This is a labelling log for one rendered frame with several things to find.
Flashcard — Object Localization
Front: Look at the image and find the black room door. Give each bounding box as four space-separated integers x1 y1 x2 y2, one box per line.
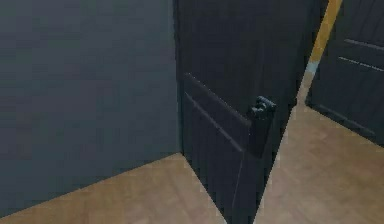
305 0 384 148
172 0 330 224

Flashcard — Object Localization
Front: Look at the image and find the black door handle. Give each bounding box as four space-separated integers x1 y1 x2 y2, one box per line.
246 95 278 159

